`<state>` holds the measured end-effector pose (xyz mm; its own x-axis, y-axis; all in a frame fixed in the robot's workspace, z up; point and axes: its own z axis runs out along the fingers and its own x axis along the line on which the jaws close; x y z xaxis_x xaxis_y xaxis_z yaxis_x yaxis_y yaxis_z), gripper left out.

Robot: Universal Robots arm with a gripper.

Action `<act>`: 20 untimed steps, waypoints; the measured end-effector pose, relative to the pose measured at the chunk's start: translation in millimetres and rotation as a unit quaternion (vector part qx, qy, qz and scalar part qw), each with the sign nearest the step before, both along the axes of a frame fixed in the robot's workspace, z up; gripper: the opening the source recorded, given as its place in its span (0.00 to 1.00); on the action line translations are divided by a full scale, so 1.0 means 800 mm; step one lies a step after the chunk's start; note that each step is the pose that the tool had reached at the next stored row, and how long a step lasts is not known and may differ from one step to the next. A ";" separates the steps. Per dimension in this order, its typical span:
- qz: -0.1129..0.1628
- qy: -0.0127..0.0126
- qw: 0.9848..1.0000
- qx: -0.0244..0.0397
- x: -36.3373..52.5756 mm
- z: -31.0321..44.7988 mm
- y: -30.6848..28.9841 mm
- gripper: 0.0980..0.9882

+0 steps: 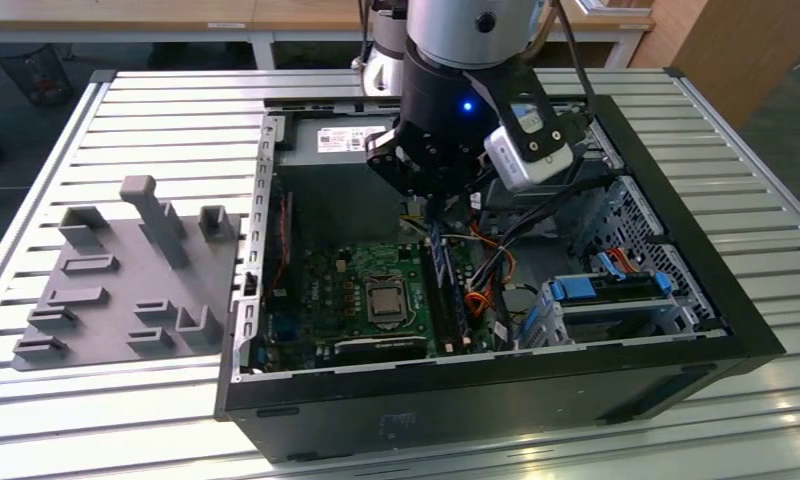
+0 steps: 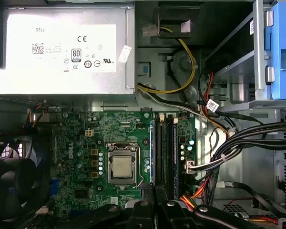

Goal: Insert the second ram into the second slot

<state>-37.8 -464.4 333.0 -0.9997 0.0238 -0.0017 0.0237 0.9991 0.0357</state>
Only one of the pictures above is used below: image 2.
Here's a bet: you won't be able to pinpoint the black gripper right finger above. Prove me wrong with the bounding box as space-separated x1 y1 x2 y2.
156 186 260 229

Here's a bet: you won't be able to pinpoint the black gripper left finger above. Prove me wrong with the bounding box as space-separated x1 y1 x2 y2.
78 183 155 229

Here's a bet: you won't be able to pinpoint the metal CPU socket cover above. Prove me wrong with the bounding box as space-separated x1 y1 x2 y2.
106 142 138 185

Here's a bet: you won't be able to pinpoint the silver CPU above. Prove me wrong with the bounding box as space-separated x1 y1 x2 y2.
111 156 134 178

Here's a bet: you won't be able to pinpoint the white board connector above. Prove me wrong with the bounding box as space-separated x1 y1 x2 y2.
185 161 196 174

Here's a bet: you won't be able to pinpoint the green Dell motherboard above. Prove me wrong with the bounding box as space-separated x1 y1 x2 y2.
50 111 197 215

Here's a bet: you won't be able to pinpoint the grey metal PC case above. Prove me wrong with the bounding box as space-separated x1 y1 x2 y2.
0 0 286 229

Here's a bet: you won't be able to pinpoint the black case fan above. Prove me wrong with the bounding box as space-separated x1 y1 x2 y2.
0 135 52 222

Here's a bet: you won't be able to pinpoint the silver power supply unit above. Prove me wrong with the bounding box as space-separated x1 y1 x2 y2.
0 6 136 96

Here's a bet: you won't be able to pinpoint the white power supply label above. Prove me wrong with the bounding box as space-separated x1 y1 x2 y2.
5 23 117 73

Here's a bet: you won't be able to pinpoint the blue disk carrier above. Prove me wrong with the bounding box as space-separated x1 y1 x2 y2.
264 2 286 101

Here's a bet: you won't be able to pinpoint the orange and red wires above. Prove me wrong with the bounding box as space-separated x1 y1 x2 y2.
180 177 212 210

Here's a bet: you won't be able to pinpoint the thin wire locking lever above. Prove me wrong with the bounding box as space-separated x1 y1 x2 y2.
106 142 145 190

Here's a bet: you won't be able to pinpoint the black cable bundle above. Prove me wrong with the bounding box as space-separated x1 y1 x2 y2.
208 121 286 172

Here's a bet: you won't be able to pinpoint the red and black twisted wire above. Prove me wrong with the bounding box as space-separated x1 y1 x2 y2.
0 102 50 144

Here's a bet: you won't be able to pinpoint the beige loose cable plug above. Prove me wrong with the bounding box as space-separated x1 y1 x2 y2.
142 23 158 38

